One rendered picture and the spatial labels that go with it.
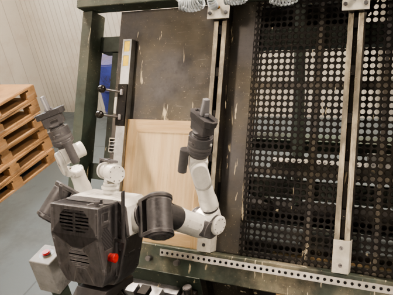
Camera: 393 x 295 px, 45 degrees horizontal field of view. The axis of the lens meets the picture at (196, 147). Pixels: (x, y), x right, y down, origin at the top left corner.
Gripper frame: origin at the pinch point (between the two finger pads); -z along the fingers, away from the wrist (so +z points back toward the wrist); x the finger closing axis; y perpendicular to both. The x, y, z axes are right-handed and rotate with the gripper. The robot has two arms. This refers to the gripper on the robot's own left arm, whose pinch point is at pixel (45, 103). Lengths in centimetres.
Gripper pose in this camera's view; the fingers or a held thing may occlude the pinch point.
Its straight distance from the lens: 203.4
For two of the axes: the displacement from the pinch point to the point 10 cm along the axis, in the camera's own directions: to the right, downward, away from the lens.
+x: 9.3, -3.8, 0.1
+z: 3.6, 8.9, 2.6
